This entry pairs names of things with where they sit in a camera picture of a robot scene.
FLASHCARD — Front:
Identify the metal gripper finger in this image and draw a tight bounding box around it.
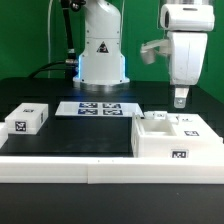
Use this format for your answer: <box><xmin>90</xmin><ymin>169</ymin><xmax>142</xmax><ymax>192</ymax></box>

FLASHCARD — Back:
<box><xmin>174</xmin><ymin>87</ymin><xmax>188</xmax><ymax>108</ymax></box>

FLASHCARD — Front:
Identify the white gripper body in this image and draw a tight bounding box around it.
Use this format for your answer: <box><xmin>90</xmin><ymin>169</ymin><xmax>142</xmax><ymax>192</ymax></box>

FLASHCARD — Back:
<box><xmin>160</xmin><ymin>3</ymin><xmax>215</xmax><ymax>86</ymax></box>

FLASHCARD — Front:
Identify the white cabinet door panel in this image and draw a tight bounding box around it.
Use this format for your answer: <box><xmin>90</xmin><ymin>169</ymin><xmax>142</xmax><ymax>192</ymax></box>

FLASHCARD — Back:
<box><xmin>166</xmin><ymin>113</ymin><xmax>222</xmax><ymax>142</ymax></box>
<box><xmin>144</xmin><ymin>111</ymin><xmax>167</xmax><ymax>120</ymax></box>

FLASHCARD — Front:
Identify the white cabinet box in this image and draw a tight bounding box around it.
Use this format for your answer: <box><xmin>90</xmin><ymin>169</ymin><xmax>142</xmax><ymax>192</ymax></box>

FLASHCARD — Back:
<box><xmin>131</xmin><ymin>115</ymin><xmax>224</xmax><ymax>159</ymax></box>

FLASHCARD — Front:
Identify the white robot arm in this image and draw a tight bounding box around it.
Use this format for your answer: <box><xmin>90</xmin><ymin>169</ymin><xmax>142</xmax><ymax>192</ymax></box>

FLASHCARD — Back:
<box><xmin>60</xmin><ymin>0</ymin><xmax>215</xmax><ymax>108</ymax></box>

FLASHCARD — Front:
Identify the white cabinet top block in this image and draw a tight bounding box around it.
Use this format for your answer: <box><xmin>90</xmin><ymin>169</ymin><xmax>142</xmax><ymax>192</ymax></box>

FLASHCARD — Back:
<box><xmin>5</xmin><ymin>103</ymin><xmax>48</xmax><ymax>135</ymax></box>

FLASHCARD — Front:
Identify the white marker sheet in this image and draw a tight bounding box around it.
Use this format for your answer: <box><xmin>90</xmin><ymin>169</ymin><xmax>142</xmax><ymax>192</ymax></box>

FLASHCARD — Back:
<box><xmin>55</xmin><ymin>101</ymin><xmax>143</xmax><ymax>117</ymax></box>

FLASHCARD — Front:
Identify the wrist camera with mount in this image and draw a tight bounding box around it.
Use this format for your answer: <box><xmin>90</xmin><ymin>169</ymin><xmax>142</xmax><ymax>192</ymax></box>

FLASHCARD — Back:
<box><xmin>140</xmin><ymin>39</ymin><xmax>171</xmax><ymax>64</ymax></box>

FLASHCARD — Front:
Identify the black cable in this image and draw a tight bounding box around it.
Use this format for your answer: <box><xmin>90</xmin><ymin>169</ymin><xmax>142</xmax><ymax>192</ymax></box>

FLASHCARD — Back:
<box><xmin>28</xmin><ymin>0</ymin><xmax>79</xmax><ymax>79</ymax></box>

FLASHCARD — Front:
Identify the white frame border wall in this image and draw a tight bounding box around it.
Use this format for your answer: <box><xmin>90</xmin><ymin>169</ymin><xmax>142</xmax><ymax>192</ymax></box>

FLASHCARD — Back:
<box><xmin>0</xmin><ymin>145</ymin><xmax>224</xmax><ymax>184</ymax></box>

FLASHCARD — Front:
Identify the white cable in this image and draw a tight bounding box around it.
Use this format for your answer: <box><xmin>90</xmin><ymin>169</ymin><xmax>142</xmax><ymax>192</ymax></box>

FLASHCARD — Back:
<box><xmin>47</xmin><ymin>0</ymin><xmax>54</xmax><ymax>79</ymax></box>

